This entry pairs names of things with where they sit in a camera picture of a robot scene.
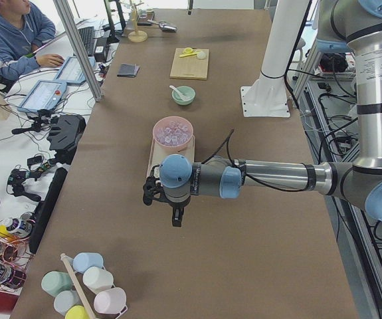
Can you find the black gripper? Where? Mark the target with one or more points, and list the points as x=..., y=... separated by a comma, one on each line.
x=177, y=205

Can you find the clear ice cubes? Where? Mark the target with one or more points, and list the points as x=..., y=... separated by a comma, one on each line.
x=173, y=132

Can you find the white ceramic spoon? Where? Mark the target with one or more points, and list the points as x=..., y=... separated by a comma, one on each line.
x=179, y=93

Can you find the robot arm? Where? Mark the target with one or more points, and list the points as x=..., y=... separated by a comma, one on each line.
x=344, y=26

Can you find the pink bowl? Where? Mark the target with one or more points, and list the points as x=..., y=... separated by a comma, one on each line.
x=173, y=118

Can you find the mint green bowl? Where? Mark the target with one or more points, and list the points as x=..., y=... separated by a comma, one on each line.
x=187, y=91

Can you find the cream plastic tray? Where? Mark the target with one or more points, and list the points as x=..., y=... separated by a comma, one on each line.
x=158, y=153

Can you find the white plastic cup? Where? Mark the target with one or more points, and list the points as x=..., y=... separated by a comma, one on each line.
x=98, y=279

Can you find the blue plastic cup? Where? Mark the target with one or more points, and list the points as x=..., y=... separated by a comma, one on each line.
x=83, y=261

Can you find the pink plastic cup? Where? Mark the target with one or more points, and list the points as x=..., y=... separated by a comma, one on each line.
x=111, y=301

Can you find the yellow plastic cup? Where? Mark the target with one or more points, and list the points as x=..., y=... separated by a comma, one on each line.
x=77, y=312

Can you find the grey plastic cup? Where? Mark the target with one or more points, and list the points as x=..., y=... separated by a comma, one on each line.
x=65, y=300

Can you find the green plastic cup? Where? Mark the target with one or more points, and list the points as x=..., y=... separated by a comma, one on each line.
x=55, y=282

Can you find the bamboo cutting board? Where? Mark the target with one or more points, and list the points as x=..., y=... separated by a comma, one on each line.
x=189, y=68

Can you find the grey folded cloth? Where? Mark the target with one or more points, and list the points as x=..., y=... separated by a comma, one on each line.
x=128, y=70

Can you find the yellow plastic knife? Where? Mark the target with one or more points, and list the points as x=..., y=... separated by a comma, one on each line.
x=190, y=54

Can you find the white steamed bun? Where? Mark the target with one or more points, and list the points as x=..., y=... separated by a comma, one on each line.
x=201, y=55

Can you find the far teach pendant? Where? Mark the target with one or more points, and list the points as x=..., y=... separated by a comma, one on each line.
x=71, y=72

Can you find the teach pendant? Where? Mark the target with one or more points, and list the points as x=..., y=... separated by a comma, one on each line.
x=44, y=95
x=71, y=72

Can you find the near teach pendant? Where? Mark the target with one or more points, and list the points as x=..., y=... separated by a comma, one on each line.
x=44, y=95

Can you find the wooden mug tree stand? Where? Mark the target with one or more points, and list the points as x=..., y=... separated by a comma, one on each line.
x=136, y=36

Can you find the metal scoop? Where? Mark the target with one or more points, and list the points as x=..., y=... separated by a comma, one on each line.
x=164, y=26

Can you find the black keyboard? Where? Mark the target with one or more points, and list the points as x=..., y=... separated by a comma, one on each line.
x=88, y=40

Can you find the seated person blue jacket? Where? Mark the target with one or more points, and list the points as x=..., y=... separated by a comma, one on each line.
x=23, y=30

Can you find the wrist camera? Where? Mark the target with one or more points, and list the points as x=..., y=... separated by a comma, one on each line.
x=153, y=191

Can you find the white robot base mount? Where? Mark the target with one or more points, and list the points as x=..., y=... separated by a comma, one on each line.
x=267, y=96

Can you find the aluminium frame post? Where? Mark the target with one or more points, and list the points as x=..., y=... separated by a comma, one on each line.
x=67, y=19

